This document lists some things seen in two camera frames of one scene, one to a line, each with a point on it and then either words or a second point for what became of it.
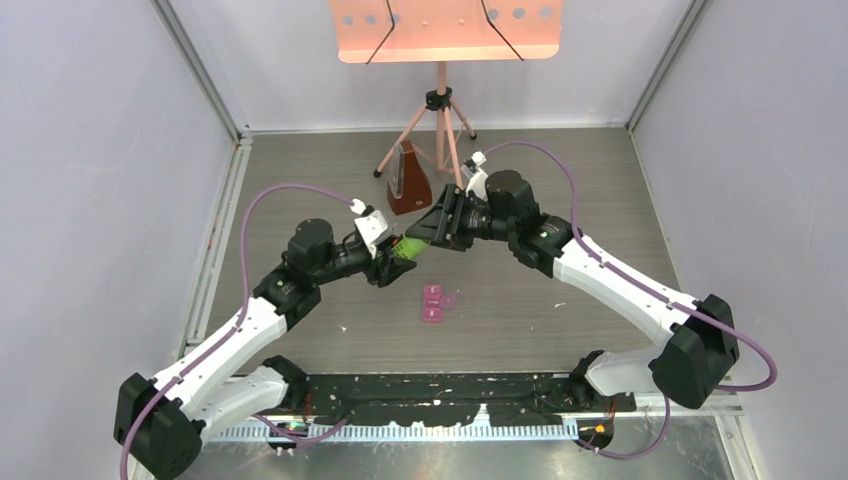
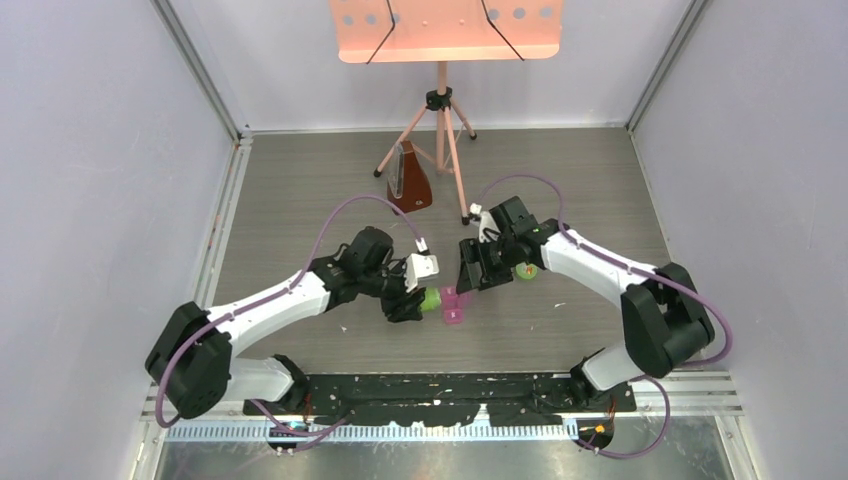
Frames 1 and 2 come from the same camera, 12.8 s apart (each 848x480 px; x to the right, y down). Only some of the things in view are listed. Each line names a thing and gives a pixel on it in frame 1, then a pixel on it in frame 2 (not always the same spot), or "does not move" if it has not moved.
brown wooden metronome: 408,187 does not move
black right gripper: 436,227 to 473,250
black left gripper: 388,268 to 398,310
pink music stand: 446,31 does not move
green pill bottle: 408,247 to 431,301
